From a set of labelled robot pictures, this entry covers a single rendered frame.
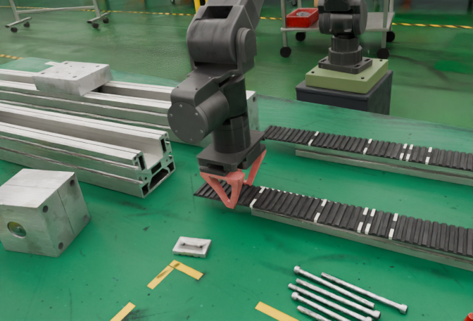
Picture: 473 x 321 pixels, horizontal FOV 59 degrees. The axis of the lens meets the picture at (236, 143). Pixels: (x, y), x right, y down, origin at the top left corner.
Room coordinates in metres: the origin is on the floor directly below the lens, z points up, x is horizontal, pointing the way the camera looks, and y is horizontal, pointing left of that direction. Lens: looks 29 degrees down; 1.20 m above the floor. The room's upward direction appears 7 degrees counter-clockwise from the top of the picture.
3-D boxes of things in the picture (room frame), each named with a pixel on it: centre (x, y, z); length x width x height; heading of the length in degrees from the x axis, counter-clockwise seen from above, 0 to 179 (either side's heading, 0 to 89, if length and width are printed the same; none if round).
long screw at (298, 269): (0.36, -0.10, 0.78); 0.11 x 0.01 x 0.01; 48
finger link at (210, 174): (0.53, 0.01, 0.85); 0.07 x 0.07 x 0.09; 58
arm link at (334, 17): (1.03, -0.31, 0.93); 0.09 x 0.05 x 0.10; 148
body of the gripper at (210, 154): (0.54, 0.01, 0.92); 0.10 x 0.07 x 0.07; 148
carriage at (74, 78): (1.02, 0.39, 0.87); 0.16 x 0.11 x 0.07; 58
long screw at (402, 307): (0.35, -0.13, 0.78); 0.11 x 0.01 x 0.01; 49
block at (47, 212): (0.55, 0.31, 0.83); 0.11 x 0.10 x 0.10; 161
